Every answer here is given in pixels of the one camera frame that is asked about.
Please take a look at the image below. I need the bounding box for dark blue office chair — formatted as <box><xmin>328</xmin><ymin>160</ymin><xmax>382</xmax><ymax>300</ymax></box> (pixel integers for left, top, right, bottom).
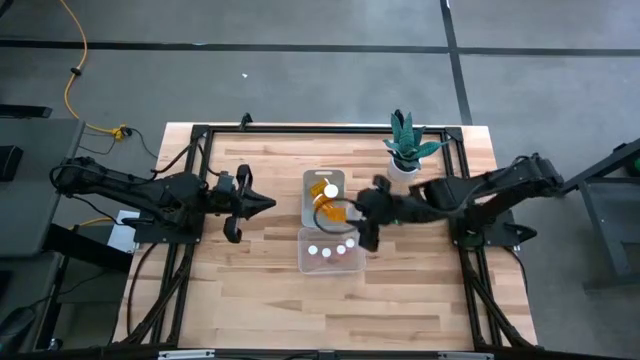
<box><xmin>0</xmin><ymin>304</ymin><xmax>39</xmax><ymax>354</ymax></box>

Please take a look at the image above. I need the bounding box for clear plastic bin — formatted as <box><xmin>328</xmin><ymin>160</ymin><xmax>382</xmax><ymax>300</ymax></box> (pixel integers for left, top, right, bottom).
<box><xmin>296</xmin><ymin>224</ymin><xmax>367</xmax><ymax>276</ymax></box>

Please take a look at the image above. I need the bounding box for white sheet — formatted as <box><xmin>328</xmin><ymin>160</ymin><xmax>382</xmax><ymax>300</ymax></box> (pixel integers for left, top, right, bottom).
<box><xmin>106</xmin><ymin>209</ymin><xmax>141</xmax><ymax>255</ymax></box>

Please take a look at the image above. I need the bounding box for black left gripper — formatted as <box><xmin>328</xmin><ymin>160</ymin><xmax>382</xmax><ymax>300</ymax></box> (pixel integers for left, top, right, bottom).
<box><xmin>207</xmin><ymin>163</ymin><xmax>277</xmax><ymax>245</ymax></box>

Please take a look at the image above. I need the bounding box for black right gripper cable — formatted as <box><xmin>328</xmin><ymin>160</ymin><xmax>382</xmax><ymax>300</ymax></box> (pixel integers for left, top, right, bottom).
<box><xmin>312</xmin><ymin>196</ymin><xmax>362</xmax><ymax>236</ymax></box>

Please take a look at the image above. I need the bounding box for grey metal stand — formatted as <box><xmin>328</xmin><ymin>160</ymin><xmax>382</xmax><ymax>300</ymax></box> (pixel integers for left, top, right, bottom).
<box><xmin>573</xmin><ymin>137</ymin><xmax>640</xmax><ymax>292</ymax></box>

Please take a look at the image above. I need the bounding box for grey office desk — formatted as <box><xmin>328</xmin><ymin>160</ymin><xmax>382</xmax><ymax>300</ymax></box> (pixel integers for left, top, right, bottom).
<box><xmin>0</xmin><ymin>117</ymin><xmax>87</xmax><ymax>259</ymax></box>

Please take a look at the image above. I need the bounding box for black desktop box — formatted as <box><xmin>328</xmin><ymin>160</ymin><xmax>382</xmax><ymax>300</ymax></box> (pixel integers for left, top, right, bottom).
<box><xmin>0</xmin><ymin>144</ymin><xmax>25</xmax><ymax>183</ymax></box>

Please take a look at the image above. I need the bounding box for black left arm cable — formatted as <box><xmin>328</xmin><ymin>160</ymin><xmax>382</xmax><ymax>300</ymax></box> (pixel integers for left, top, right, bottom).
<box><xmin>149</xmin><ymin>134</ymin><xmax>209</xmax><ymax>176</ymax></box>

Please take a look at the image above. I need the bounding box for yellow extension cable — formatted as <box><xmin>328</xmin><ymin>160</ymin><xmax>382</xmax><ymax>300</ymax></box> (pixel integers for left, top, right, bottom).
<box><xmin>58</xmin><ymin>0</ymin><xmax>129</xmax><ymax>140</ymax></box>

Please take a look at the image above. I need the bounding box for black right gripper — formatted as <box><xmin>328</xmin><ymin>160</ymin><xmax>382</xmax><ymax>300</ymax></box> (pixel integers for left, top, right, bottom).
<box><xmin>355</xmin><ymin>174</ymin><xmax>416</xmax><ymax>253</ymax></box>

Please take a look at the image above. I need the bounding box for black desk foot bar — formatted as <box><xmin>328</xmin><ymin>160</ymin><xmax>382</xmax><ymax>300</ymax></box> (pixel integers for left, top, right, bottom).
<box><xmin>0</xmin><ymin>104</ymin><xmax>53</xmax><ymax>119</ymax></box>

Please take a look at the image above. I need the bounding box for snake plant in white pot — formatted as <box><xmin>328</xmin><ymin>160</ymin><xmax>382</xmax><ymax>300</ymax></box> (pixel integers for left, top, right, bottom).
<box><xmin>382</xmin><ymin>108</ymin><xmax>450</xmax><ymax>184</ymax></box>

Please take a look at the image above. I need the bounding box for thin yellow cable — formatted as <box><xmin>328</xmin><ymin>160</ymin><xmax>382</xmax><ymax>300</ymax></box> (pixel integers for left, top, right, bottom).
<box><xmin>74</xmin><ymin>216</ymin><xmax>115</xmax><ymax>230</ymax></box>

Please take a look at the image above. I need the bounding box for white plastic handled bin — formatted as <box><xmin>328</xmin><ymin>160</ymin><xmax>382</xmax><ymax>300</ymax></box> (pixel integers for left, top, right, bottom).
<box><xmin>300</xmin><ymin>168</ymin><xmax>348</xmax><ymax>230</ymax></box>

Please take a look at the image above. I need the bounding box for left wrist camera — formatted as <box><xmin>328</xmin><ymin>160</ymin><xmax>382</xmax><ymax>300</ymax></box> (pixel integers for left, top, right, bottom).
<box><xmin>214</xmin><ymin>170</ymin><xmax>237</xmax><ymax>195</ymax></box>

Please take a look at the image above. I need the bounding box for silver aluminium bracket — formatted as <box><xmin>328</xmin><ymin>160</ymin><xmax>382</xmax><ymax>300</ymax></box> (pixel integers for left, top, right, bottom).
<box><xmin>157</xmin><ymin>349</ymin><xmax>216</xmax><ymax>360</ymax></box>
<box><xmin>438</xmin><ymin>351</ymin><xmax>495</xmax><ymax>360</ymax></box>

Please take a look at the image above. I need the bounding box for black aluminium table frame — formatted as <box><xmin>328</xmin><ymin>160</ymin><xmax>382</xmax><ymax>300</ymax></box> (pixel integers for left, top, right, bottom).
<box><xmin>107</xmin><ymin>119</ymin><xmax>541</xmax><ymax>360</ymax></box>

